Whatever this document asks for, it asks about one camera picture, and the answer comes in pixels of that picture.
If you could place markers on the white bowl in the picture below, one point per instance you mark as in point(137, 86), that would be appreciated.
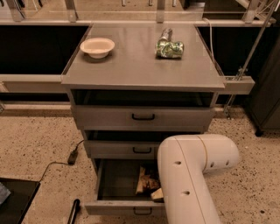
point(97, 48)

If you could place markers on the black cylindrical handle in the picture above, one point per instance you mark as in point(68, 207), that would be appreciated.
point(75, 209)

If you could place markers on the grey middle drawer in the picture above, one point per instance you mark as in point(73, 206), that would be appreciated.
point(123, 144)

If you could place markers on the grey drawer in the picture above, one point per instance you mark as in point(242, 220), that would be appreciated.
point(116, 189)
point(96, 109)
point(123, 144)

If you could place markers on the green crushed can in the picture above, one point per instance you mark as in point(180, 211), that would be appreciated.
point(169, 50)

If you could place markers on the brown chip bag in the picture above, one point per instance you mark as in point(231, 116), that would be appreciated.
point(148, 180)

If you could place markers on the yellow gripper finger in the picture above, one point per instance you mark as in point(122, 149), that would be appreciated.
point(157, 196)

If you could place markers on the metal diagonal pole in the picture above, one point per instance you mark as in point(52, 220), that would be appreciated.
point(273, 7)

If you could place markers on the grey drawer cabinet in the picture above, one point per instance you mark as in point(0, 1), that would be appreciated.
point(133, 64)

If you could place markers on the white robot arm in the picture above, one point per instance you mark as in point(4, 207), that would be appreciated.
point(182, 161)

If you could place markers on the black robot base panel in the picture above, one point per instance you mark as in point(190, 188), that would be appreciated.
point(15, 207)

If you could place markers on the silver can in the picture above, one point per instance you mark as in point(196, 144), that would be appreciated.
point(166, 35)

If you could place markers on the grey horizontal rail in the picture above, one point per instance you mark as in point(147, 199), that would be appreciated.
point(31, 83)

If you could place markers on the grey top drawer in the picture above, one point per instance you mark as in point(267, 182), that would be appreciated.
point(96, 109)

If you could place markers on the grey bottom drawer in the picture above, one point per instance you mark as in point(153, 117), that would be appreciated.
point(116, 189)

